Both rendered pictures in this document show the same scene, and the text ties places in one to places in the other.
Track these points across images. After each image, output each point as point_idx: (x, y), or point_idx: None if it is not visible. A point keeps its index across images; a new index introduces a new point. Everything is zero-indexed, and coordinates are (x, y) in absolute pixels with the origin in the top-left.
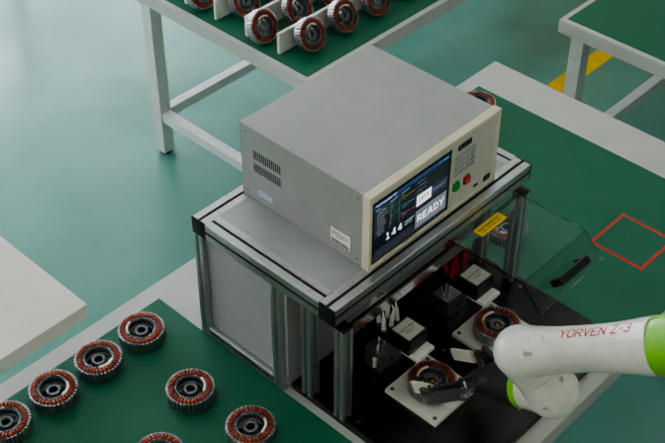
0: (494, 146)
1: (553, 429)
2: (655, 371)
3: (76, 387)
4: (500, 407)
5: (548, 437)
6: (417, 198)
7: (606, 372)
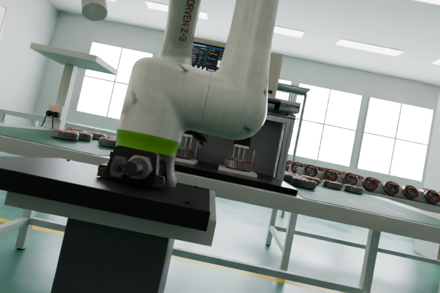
0: (277, 76)
1: (200, 178)
2: None
3: (100, 135)
4: (190, 165)
5: (194, 180)
6: (218, 61)
7: (170, 9)
